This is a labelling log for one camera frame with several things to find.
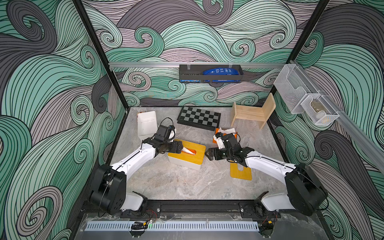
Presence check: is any black wall shelf basket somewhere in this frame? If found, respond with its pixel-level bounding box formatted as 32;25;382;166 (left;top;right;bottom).
179;65;244;83

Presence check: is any aluminium wall rail right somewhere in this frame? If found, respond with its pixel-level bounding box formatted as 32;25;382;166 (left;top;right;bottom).
290;60;384;174

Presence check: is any aluminium wall rail back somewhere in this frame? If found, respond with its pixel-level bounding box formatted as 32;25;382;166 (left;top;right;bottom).
109;61;285;69

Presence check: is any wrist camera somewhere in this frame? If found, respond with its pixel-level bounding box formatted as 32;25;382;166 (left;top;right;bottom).
214;132;225;150
168;126;176;142

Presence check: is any orange tissue pack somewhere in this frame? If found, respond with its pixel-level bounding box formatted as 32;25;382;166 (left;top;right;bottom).
213;128;238;144
182;147;197;155

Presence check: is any clear plastic wall bin small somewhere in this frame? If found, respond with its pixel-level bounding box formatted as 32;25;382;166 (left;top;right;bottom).
301;94;339;126

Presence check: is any aluminium wall rail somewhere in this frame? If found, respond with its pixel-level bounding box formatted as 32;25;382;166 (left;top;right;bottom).
290;60;384;174
109;61;285;69

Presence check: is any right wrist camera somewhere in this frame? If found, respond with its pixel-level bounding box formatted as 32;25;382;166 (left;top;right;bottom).
214;132;225;150

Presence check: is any blue object in basket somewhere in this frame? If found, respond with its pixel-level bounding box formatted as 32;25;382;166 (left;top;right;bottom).
203;68;239;76

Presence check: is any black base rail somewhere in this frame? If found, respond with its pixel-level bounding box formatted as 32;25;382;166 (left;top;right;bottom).
82;199;319;214

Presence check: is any yellow bamboo lid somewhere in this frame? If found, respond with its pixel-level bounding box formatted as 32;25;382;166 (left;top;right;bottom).
230;163;252;181
168;140;206;169

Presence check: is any small wooden chair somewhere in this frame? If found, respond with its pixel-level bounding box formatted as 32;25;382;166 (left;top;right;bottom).
231;93;276;130

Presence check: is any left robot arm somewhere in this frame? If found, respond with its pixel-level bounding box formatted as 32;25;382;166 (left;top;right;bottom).
89;138;184;215

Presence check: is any black chessboard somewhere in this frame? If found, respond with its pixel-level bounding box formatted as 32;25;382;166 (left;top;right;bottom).
177;106;221;131

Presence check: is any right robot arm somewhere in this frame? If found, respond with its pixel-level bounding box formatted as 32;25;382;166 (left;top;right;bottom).
205;133;328;217

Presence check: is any white slotted cable duct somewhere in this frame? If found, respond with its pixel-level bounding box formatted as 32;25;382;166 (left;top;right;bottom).
85;221;260;232

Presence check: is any clear plastic wall bin large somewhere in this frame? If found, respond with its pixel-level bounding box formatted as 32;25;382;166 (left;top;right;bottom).
274;64;310;114

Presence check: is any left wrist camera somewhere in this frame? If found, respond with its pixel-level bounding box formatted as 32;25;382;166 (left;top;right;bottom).
168;126;176;142

